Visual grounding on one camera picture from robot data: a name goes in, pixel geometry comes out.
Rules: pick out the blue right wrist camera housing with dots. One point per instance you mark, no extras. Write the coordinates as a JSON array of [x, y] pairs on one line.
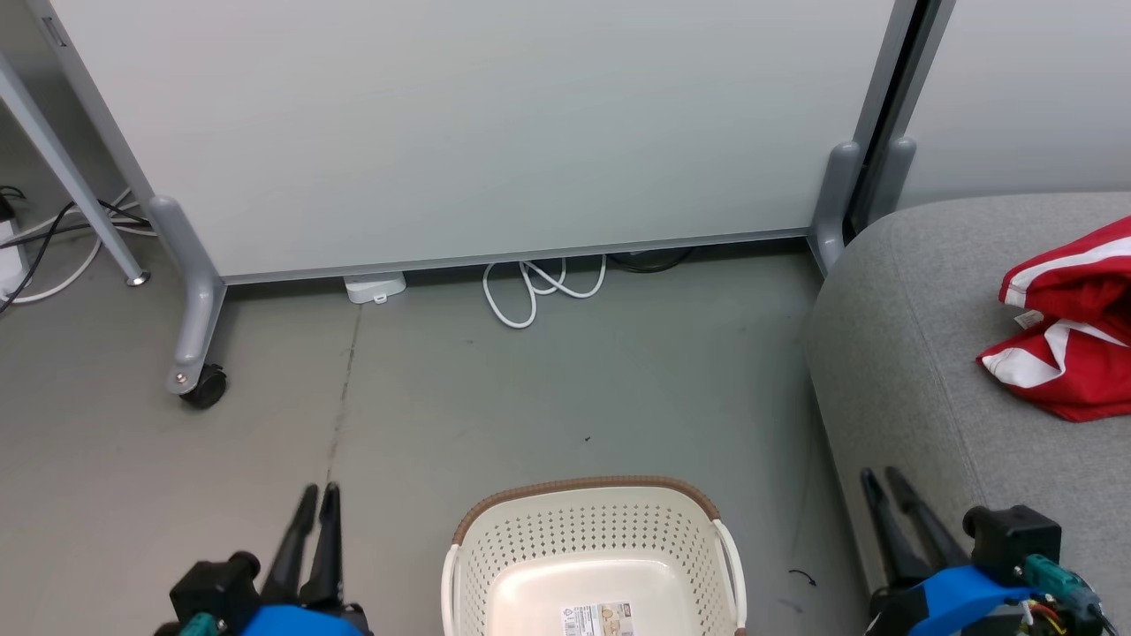
[[963, 601]]

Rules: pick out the green left wrist connector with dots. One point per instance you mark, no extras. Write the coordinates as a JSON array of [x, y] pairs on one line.
[[196, 625]]

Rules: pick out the green wrist connector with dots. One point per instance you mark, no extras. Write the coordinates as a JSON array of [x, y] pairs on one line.
[[196, 625], [1056, 579]]

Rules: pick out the red and white garment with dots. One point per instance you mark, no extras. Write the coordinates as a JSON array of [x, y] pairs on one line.
[[1078, 371]]

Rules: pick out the black caster wheel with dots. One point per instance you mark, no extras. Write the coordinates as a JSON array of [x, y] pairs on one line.
[[205, 387]]

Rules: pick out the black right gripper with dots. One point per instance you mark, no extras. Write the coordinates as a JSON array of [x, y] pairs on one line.
[[1012, 539]]

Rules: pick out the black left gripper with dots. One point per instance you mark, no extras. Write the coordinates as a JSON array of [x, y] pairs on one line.
[[212, 587]]

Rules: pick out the white power strip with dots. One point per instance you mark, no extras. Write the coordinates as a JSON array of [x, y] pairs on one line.
[[9, 261]]

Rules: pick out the grey fabric sofa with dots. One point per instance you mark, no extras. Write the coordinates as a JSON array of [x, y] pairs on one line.
[[928, 353]]

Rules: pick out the blue left wrist camera housing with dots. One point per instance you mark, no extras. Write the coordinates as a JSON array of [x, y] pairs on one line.
[[300, 623]]

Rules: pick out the small black floor scrap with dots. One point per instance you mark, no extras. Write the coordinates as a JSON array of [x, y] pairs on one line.
[[806, 576]]

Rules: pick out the cream laundry basket brown rim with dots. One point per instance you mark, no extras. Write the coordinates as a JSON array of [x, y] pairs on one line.
[[530, 548]]

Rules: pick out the narrow white partition panel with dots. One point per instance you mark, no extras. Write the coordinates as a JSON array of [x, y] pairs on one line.
[[1034, 88]]

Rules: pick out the grey metal table leg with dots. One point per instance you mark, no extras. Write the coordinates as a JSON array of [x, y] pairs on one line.
[[59, 163]]

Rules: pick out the wide white partition panel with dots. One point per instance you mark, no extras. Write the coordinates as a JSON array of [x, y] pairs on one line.
[[486, 124]]

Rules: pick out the green right wrist connector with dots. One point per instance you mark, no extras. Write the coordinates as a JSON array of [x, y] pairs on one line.
[[1056, 579]]

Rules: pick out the blue wrist camera housing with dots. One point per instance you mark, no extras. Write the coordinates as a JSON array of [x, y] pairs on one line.
[[300, 623], [963, 601]]

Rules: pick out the paper sticker in basket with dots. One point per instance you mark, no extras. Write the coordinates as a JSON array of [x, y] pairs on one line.
[[596, 620]]

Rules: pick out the small white adapter box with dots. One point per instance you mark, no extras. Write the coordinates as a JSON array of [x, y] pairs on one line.
[[375, 287]]

